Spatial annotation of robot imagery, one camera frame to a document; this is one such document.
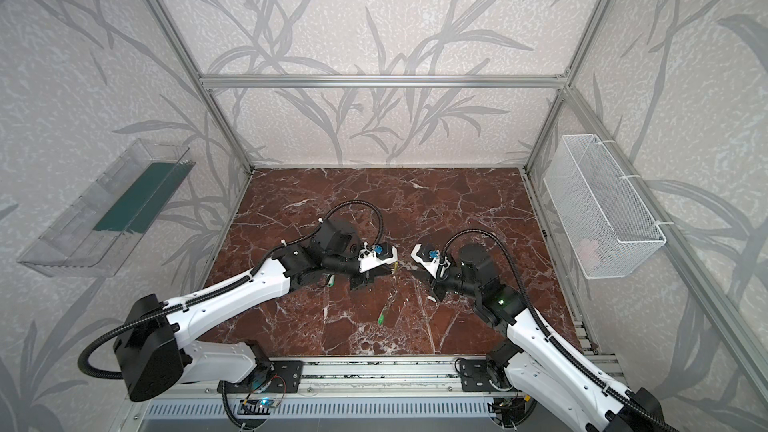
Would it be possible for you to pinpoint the aluminium frame crossbar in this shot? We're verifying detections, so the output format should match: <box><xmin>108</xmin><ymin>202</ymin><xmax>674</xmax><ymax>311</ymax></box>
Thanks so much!
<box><xmin>200</xmin><ymin>74</ymin><xmax>566</xmax><ymax>89</ymax></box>

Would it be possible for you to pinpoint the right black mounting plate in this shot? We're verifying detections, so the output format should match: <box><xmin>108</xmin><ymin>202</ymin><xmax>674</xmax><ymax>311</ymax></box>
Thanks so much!
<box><xmin>454</xmin><ymin>357</ymin><xmax>512</xmax><ymax>393</ymax></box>

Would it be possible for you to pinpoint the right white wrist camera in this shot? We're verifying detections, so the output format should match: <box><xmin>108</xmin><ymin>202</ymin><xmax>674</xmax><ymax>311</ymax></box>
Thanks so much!
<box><xmin>411</xmin><ymin>243</ymin><xmax>450</xmax><ymax>281</ymax></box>

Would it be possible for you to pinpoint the green led circuit board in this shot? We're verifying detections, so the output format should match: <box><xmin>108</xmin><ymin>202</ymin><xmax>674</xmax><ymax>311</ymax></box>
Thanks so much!
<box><xmin>238</xmin><ymin>397</ymin><xmax>281</xmax><ymax>416</ymax></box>

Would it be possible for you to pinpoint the white wire mesh basket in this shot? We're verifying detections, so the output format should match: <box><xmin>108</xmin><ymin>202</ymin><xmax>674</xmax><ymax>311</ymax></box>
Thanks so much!
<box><xmin>544</xmin><ymin>134</ymin><xmax>666</xmax><ymax>280</ymax></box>

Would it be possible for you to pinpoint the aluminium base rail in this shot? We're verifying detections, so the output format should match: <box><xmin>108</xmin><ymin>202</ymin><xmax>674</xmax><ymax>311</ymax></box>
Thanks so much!
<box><xmin>125</xmin><ymin>355</ymin><xmax>631</xmax><ymax>400</ymax></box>

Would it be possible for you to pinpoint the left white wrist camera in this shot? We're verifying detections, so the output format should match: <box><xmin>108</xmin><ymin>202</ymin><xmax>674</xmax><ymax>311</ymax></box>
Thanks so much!
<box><xmin>358</xmin><ymin>242</ymin><xmax>398</xmax><ymax>273</ymax></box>

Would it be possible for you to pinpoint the slotted grey cable duct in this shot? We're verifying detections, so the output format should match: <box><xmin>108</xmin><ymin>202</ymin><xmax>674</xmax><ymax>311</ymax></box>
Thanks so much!
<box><xmin>145</xmin><ymin>397</ymin><xmax>492</xmax><ymax>420</ymax></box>

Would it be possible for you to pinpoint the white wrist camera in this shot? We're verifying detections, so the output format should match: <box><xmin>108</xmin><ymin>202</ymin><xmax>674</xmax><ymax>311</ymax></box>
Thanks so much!
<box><xmin>358</xmin><ymin>242</ymin><xmax>398</xmax><ymax>273</ymax></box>
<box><xmin>411</xmin><ymin>243</ymin><xmax>450</xmax><ymax>281</ymax></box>

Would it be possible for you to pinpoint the black mounting plate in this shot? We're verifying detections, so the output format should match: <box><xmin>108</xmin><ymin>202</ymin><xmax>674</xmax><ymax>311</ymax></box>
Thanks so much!
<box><xmin>454</xmin><ymin>357</ymin><xmax>512</xmax><ymax>393</ymax></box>
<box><xmin>217</xmin><ymin>360</ymin><xmax>304</xmax><ymax>394</ymax></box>

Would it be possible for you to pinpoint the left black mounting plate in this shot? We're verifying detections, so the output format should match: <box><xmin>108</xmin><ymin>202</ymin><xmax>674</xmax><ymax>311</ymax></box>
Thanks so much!
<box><xmin>217</xmin><ymin>360</ymin><xmax>304</xmax><ymax>394</ymax></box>

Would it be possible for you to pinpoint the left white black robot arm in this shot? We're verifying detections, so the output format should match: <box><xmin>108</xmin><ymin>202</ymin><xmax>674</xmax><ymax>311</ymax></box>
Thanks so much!
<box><xmin>77</xmin><ymin>199</ymin><xmax>398</xmax><ymax>402</ymax></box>

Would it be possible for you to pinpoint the pink object in basket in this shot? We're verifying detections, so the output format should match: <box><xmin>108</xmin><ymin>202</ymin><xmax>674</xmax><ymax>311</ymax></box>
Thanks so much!
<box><xmin>576</xmin><ymin>239</ymin><xmax>601</xmax><ymax>272</ymax></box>

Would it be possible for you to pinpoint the clear plastic wall tray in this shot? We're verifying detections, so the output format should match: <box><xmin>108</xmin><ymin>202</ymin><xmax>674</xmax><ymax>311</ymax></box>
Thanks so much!
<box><xmin>18</xmin><ymin>139</ymin><xmax>195</xmax><ymax>278</ymax></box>

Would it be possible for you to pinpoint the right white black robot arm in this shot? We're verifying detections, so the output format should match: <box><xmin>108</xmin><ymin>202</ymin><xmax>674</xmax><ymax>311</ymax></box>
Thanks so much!
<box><xmin>411</xmin><ymin>230</ymin><xmax>673</xmax><ymax>431</ymax></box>

